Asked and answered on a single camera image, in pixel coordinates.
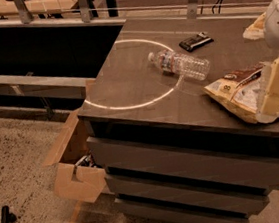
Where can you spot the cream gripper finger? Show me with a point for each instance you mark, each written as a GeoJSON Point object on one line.
{"type": "Point", "coordinates": [268, 99]}

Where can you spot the clear plastic water bottle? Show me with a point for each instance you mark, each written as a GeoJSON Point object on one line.
{"type": "Point", "coordinates": [180, 64]}

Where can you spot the brown and white chip bag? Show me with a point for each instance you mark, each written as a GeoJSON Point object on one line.
{"type": "Point", "coordinates": [238, 92]}

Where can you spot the crumpled cream paper bag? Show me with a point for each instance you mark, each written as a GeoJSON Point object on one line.
{"type": "Point", "coordinates": [256, 29]}

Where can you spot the black flat snack bar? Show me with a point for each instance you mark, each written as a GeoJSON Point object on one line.
{"type": "Point", "coordinates": [194, 42]}

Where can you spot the grey drawer cabinet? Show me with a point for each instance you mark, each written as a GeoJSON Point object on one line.
{"type": "Point", "coordinates": [170, 151]}

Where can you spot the open cardboard box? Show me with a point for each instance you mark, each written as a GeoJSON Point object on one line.
{"type": "Point", "coordinates": [74, 181]}

